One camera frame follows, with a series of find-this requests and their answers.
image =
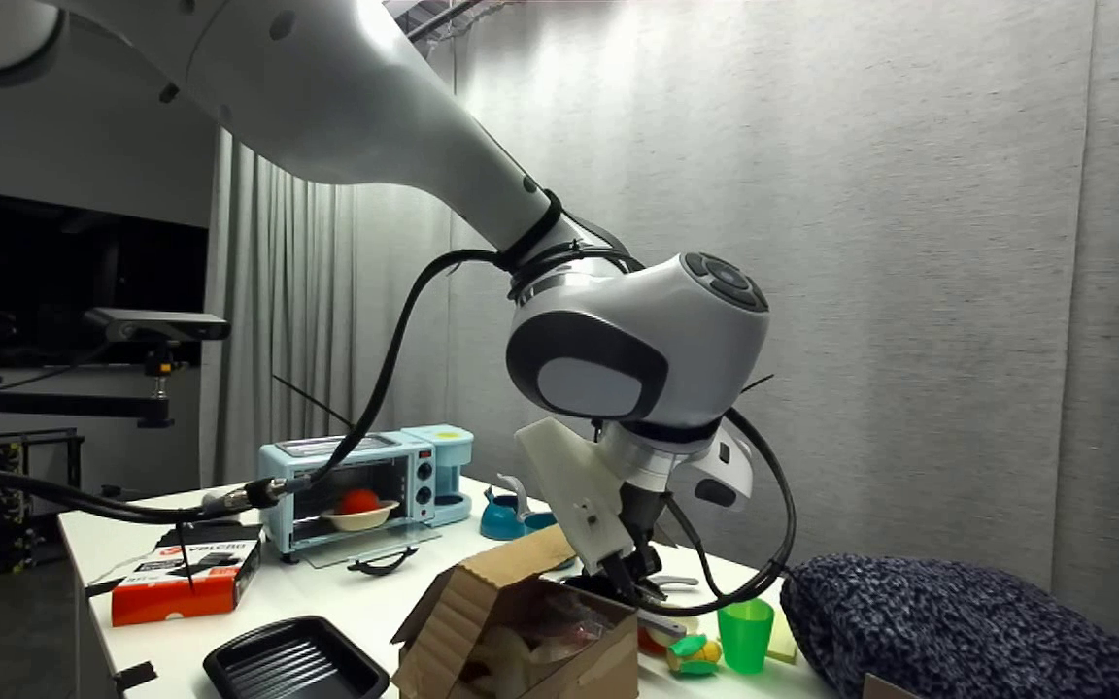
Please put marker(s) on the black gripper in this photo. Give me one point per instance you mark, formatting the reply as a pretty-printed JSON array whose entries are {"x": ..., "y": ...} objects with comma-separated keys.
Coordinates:
[{"x": 639, "y": 522}]

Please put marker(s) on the brown cardboard box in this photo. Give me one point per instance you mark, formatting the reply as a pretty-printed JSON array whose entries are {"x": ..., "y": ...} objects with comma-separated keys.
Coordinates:
[{"x": 507, "y": 633}]

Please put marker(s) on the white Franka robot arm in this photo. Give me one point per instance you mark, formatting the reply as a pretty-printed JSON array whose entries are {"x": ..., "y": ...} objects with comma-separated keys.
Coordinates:
[{"x": 454, "y": 168}]

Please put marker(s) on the orange flat box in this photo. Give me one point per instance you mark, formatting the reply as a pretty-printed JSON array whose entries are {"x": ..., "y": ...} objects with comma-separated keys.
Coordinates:
[{"x": 177, "y": 592}]

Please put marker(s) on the yellow green toy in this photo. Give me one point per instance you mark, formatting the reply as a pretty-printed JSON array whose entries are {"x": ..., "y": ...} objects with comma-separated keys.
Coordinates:
[{"x": 694, "y": 652}]

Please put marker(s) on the green plastic cup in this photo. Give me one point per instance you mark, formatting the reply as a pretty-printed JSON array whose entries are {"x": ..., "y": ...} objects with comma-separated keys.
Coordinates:
[{"x": 744, "y": 633}]

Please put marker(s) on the teal toy kettle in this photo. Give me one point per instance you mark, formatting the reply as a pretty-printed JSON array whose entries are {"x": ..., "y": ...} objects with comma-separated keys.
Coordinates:
[{"x": 502, "y": 513}]

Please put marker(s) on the white wrist flange module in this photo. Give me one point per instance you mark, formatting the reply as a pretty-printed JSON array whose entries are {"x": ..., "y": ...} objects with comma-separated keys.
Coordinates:
[{"x": 720, "y": 469}]

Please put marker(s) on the pale yellow sponge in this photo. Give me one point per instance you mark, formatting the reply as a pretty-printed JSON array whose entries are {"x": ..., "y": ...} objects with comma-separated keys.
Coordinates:
[{"x": 782, "y": 643}]

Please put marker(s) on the light blue toy oven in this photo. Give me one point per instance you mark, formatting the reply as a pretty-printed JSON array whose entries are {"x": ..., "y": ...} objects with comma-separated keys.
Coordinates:
[{"x": 418, "y": 470}]

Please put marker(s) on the black glasses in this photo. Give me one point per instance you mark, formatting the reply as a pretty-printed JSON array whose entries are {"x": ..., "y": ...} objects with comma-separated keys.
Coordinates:
[{"x": 386, "y": 559}]

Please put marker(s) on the red and white bowl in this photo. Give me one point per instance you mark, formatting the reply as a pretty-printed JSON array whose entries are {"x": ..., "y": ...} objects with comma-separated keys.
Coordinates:
[{"x": 360, "y": 509}]

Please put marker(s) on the blue speckled cushion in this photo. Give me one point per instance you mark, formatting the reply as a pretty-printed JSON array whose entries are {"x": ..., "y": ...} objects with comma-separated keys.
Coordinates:
[{"x": 948, "y": 627}]

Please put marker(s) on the black ribbed tray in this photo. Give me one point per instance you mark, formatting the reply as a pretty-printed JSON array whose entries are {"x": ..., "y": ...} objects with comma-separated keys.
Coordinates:
[{"x": 294, "y": 662}]

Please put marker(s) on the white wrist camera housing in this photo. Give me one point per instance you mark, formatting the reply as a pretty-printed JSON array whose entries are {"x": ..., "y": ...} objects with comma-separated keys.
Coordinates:
[{"x": 572, "y": 487}]

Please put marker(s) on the grey stereo camera bar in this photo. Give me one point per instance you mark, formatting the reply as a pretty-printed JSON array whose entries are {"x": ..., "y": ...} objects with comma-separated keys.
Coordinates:
[{"x": 152, "y": 320}]

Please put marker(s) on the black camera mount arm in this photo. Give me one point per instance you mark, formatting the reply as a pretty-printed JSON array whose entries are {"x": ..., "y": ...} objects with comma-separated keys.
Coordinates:
[{"x": 27, "y": 406}]

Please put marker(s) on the black perforated stand post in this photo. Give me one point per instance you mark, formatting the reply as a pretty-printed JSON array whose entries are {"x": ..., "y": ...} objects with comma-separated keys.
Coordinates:
[{"x": 0, "y": 509}]

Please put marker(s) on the black wall monitor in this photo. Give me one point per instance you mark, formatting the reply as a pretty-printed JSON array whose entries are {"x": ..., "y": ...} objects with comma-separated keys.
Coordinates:
[{"x": 57, "y": 278}]

